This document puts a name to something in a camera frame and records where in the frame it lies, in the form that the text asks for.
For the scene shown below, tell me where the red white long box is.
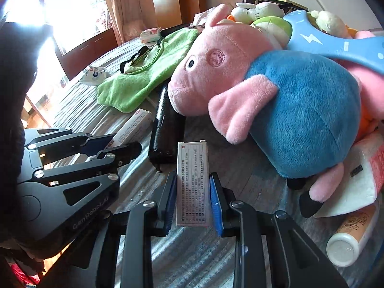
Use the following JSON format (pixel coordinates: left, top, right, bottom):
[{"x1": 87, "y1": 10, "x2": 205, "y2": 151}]
[{"x1": 105, "y1": 108, "x2": 152, "y2": 149}]

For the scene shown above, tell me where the white medicine box with text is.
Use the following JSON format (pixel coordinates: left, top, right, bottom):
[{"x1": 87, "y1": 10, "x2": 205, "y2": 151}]
[{"x1": 176, "y1": 140, "x2": 211, "y2": 227}]

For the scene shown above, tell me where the black pouch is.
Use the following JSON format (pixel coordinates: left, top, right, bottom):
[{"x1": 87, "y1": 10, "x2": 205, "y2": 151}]
[{"x1": 148, "y1": 81, "x2": 186, "y2": 172}]

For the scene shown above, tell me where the green towel bib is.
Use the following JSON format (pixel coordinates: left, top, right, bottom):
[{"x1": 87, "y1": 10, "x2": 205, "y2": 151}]
[{"x1": 98, "y1": 28, "x2": 199, "y2": 113}]

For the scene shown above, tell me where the small white sachet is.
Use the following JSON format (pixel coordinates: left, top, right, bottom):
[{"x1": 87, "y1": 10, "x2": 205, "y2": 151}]
[{"x1": 79, "y1": 66, "x2": 109, "y2": 86}]

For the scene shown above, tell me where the white medicine bottle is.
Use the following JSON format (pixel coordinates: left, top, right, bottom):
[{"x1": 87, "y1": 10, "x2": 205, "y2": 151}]
[{"x1": 326, "y1": 200, "x2": 380, "y2": 268}]

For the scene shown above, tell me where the pink pig plush blue body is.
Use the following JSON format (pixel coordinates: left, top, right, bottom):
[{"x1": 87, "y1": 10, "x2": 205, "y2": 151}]
[{"x1": 168, "y1": 4, "x2": 361, "y2": 218}]

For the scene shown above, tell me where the pink white tissue pack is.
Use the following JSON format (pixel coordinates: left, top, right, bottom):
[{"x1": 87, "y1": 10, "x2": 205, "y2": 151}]
[{"x1": 314, "y1": 131, "x2": 384, "y2": 218}]

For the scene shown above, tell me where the orange curtain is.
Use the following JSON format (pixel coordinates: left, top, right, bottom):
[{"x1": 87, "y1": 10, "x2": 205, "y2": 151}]
[{"x1": 105, "y1": 0, "x2": 157, "y2": 45}]

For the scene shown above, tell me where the green yellow plush ball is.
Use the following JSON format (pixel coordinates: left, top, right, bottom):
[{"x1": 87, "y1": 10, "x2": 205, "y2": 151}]
[{"x1": 251, "y1": 16, "x2": 292, "y2": 49}]

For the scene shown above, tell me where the white rabbit plush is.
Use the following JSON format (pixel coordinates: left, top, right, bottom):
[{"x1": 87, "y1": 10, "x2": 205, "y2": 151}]
[{"x1": 229, "y1": 2, "x2": 284, "y2": 25}]

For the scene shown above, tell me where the light blue plastic toy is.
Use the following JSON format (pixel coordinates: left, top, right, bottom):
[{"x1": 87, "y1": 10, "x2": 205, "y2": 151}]
[{"x1": 284, "y1": 10, "x2": 384, "y2": 75}]

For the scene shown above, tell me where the cream small plush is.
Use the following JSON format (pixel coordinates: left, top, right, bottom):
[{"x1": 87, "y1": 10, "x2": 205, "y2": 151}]
[{"x1": 307, "y1": 10, "x2": 352, "y2": 39}]

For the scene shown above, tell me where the black gift box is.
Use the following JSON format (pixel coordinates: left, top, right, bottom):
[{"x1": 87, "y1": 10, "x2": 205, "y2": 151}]
[{"x1": 242, "y1": 0, "x2": 309, "y2": 14}]

